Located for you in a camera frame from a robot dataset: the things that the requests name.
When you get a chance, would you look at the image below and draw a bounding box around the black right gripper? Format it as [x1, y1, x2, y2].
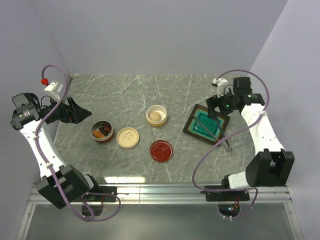
[205, 87, 237, 121]

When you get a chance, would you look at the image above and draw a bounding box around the orange fried chicken piece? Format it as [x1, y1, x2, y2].
[92, 130, 105, 139]

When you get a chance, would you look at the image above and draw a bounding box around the dark brown sausage piece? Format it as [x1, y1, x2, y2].
[98, 126, 109, 137]

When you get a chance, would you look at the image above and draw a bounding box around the beige steamed bun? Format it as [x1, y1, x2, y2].
[149, 111, 162, 122]

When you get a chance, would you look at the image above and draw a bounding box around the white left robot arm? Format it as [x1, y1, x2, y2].
[10, 92, 101, 209]

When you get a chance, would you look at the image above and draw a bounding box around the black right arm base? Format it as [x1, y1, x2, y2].
[200, 185, 250, 202]

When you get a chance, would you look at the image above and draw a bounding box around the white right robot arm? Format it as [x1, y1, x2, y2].
[206, 76, 295, 200]

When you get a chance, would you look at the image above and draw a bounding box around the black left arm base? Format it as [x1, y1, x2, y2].
[83, 186, 118, 217]

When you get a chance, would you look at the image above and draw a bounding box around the teal square ceramic plate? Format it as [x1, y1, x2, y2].
[182, 103, 230, 145]

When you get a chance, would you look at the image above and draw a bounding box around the brown steel-lined container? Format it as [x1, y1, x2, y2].
[90, 120, 115, 144]

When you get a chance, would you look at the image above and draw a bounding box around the cream round container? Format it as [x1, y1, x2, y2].
[145, 105, 168, 127]

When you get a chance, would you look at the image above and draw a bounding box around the red round lid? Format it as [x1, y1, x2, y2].
[149, 140, 173, 163]

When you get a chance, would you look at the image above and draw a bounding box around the cream round lid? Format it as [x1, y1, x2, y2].
[116, 127, 140, 149]

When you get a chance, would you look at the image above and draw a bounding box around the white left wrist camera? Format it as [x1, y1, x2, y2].
[41, 78, 63, 101]

